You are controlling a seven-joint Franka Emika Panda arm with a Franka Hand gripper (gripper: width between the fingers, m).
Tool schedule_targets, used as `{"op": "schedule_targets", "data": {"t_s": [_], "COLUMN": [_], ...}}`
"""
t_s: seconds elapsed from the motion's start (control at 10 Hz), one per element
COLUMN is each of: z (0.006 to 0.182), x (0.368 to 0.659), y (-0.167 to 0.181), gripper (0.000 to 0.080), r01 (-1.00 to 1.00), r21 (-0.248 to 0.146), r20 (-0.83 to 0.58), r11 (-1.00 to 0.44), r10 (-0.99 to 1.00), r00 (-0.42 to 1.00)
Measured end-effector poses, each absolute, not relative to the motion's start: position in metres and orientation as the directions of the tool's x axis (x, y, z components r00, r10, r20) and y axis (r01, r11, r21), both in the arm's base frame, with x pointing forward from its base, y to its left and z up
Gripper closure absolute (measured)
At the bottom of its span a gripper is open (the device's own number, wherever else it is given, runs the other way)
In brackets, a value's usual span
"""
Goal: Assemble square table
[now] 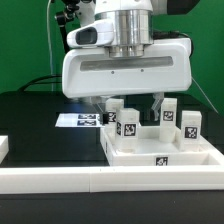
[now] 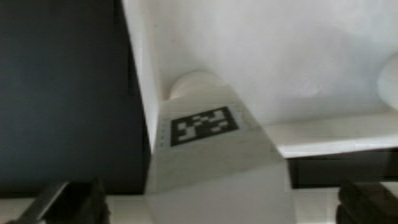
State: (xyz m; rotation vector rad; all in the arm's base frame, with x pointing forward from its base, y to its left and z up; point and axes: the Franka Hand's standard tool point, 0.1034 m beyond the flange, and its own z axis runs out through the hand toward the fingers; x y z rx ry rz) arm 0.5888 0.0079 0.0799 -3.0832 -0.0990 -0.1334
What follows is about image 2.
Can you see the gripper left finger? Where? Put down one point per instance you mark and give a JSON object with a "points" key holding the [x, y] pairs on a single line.
{"points": [[69, 204]]}

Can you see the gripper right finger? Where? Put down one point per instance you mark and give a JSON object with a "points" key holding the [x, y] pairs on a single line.
{"points": [[368, 203]]}

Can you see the white table leg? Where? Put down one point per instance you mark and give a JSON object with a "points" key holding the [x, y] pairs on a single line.
{"points": [[213, 149]]}

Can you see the white square table top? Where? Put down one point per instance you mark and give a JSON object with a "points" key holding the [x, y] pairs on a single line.
{"points": [[297, 51]]}

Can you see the white front barrier wall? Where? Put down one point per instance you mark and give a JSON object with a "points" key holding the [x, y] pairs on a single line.
{"points": [[206, 205]]}

